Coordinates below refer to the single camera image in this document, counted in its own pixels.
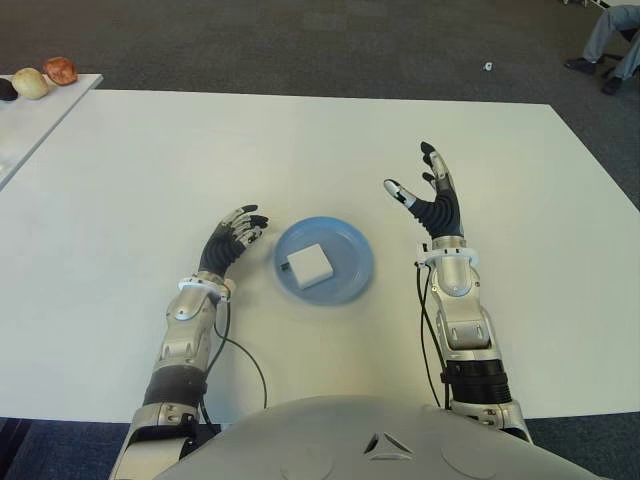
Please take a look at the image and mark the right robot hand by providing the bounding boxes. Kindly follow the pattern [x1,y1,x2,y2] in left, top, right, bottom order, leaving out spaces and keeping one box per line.
[382,140,466,242]

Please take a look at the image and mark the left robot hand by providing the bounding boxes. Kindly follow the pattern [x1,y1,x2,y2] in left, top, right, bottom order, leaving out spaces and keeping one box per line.
[199,203,272,282]

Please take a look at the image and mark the white square charger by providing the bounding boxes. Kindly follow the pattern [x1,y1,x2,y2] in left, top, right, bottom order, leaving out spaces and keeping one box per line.
[279,242,334,291]

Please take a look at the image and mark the blue round plate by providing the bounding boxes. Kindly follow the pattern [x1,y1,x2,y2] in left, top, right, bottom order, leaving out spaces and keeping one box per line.
[272,215,376,308]

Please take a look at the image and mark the grey robot torso shell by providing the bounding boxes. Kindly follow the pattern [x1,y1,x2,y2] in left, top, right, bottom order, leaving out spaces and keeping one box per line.
[154,394,640,480]

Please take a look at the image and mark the white side table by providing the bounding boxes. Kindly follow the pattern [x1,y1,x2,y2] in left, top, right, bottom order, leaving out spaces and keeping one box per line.
[0,73,104,192]

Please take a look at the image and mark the seated person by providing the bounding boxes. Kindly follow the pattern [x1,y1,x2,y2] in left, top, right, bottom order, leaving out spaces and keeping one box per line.
[564,5,640,97]

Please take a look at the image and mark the brown round bread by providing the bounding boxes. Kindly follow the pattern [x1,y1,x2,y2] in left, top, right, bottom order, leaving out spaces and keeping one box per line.
[41,55,79,87]

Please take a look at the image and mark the beige round fruit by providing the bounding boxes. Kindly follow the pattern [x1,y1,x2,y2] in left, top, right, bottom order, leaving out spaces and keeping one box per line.
[11,66,51,102]

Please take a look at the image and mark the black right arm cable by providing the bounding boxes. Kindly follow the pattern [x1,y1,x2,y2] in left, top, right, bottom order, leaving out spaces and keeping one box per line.
[413,258,447,410]

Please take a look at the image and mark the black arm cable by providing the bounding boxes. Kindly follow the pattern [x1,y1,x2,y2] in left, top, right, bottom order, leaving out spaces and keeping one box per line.
[413,258,447,410]
[199,294,269,427]

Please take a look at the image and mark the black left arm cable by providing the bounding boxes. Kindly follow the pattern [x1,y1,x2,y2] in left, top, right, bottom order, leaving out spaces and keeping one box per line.
[199,294,269,427]

